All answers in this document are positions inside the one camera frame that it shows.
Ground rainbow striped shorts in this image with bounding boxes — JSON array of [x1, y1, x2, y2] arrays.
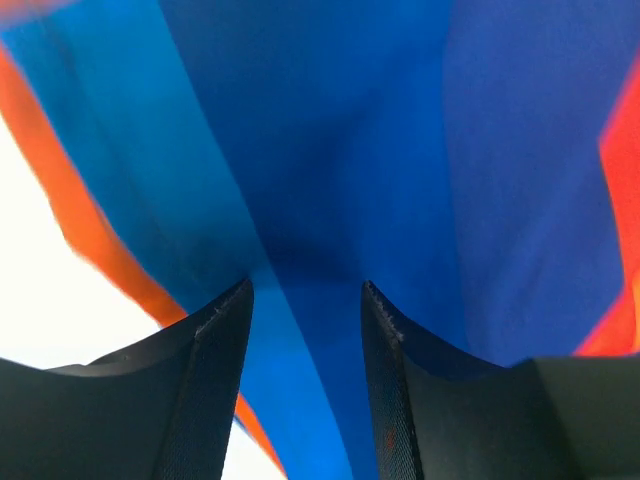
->
[[1, 1, 639, 479]]

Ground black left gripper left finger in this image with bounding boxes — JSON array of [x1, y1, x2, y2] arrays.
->
[[1, 281, 254, 479]]

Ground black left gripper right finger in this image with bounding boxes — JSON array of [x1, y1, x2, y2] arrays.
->
[[361, 283, 639, 480]]

